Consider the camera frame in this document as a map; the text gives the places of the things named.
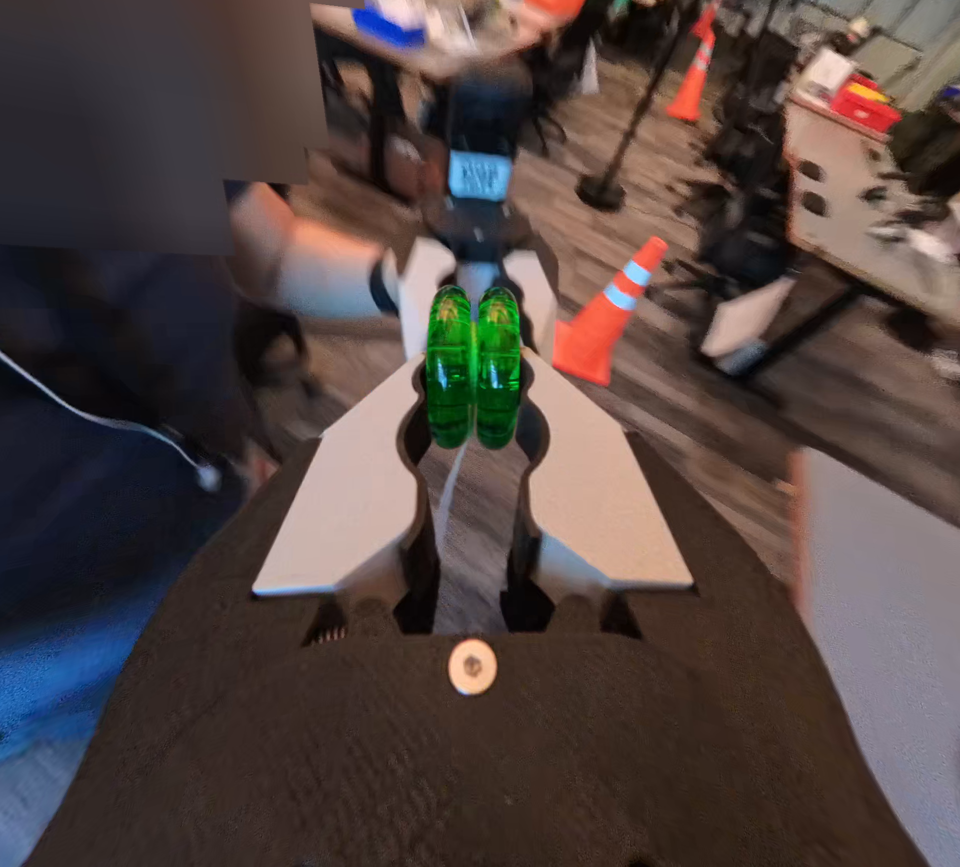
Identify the large orange traffic cone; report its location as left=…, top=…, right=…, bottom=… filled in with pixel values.
left=552, top=235, right=670, bottom=388

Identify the grey desk with oval holes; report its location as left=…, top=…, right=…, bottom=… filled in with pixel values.
left=783, top=87, right=960, bottom=358

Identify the blue box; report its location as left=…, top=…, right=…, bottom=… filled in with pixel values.
left=352, top=6, right=426, bottom=48

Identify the white yoyo string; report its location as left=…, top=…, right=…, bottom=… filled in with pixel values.
left=435, top=441, right=468, bottom=553

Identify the white hanging sheet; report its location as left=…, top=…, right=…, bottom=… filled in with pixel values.
left=701, top=278, right=796, bottom=373

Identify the black stanchion post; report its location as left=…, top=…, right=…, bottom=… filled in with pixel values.
left=576, top=0, right=721, bottom=212

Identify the grey desk with plywood edge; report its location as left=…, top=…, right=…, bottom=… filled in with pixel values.
left=791, top=445, right=960, bottom=867

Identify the person's left forearm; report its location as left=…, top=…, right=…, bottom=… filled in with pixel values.
left=228, top=184, right=399, bottom=321

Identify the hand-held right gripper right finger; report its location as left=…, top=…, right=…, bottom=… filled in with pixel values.
left=508, top=348, right=695, bottom=594

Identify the navy blue jacket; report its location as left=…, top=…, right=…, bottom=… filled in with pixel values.
left=0, top=244, right=301, bottom=867

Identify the green translucent yoyo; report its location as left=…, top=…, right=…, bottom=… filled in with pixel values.
left=426, top=285, right=524, bottom=450

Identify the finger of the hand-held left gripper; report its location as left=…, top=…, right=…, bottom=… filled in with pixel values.
left=396, top=237, right=459, bottom=363
left=501, top=254, right=561, bottom=360

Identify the red plastic bin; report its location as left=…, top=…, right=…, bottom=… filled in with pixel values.
left=831, top=73, right=901, bottom=133

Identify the thin white cable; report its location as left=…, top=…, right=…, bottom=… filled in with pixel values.
left=0, top=348, right=222, bottom=492

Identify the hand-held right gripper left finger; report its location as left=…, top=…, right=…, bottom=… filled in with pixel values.
left=252, top=355, right=442, bottom=597

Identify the black office chair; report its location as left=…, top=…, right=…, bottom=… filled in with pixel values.
left=693, top=34, right=804, bottom=283

